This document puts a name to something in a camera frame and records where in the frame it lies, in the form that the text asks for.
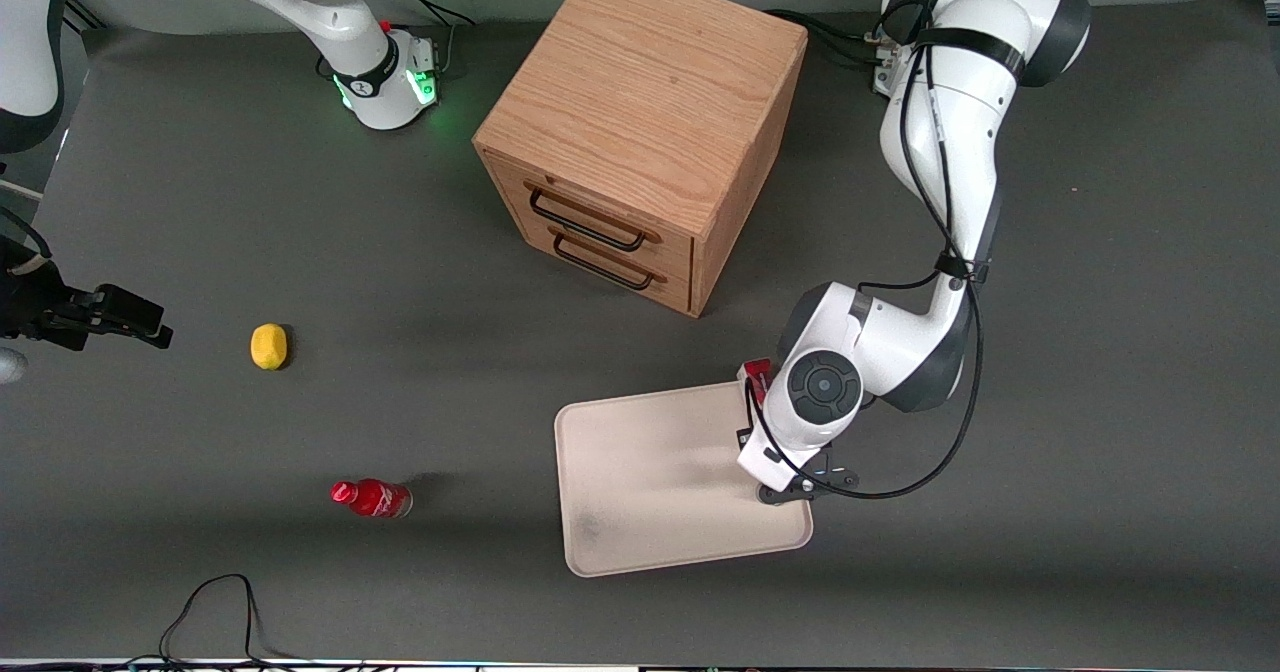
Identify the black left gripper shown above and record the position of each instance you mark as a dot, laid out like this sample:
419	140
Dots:
743	439

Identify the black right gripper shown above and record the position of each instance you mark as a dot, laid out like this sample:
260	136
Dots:
32	309

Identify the red cookie box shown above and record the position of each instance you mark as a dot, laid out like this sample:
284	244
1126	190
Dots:
757	374

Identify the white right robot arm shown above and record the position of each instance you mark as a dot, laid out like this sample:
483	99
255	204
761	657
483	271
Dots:
330	12

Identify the beige plastic tray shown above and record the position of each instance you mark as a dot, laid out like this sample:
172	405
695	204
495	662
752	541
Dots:
650	482

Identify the yellow lemon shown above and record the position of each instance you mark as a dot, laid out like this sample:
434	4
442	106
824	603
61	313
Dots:
268	346

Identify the red cola bottle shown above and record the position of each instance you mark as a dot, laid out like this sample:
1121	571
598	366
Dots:
375	498

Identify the wooden drawer cabinet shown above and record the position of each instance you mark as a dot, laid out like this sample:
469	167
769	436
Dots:
640	92

